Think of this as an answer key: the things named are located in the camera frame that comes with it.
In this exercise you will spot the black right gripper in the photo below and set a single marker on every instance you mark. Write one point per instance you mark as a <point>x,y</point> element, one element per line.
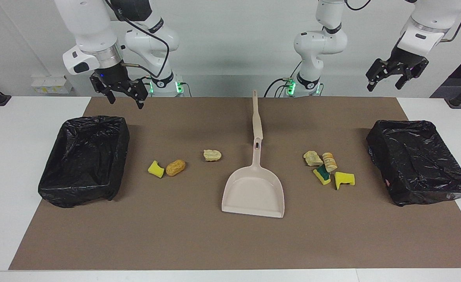
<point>114,76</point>

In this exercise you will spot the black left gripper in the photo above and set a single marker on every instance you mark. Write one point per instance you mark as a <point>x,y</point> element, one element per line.
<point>408,58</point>

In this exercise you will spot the small yellow sponge piece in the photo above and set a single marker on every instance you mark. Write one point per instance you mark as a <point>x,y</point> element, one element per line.
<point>156,169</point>

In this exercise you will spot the brown bread roll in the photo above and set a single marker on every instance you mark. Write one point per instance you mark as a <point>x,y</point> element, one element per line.
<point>175,167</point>

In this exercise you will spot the striped croissant piece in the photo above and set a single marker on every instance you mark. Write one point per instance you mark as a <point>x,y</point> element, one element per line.
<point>329,161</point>

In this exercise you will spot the pale flaky pastry piece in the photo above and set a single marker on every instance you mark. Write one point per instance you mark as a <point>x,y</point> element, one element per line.
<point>312,158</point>
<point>212,155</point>

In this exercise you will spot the large yellow sponge piece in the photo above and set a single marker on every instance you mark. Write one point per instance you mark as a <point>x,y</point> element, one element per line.
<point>344,179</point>

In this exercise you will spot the green and yellow sponge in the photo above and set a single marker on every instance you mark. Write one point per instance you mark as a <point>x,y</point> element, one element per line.
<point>323,176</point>

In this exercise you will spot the beige brush with black bristles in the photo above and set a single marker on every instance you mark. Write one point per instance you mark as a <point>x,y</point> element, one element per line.
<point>257,117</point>

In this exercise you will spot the beige plastic dustpan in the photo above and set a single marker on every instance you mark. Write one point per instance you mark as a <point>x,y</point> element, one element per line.
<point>254,192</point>

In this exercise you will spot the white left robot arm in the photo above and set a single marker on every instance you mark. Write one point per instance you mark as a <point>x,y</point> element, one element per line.
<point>320,43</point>

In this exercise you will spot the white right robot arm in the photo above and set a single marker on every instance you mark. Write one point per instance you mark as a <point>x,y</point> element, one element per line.
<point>85,23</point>

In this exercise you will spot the black bag lined bin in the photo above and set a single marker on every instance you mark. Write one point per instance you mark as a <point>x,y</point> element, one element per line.
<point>414,160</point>
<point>85,156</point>

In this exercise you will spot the brown table mat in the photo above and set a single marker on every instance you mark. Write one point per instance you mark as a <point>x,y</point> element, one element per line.
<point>175,235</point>

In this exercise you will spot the white wall socket box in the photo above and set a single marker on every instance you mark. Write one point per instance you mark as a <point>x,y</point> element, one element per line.
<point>50,84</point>

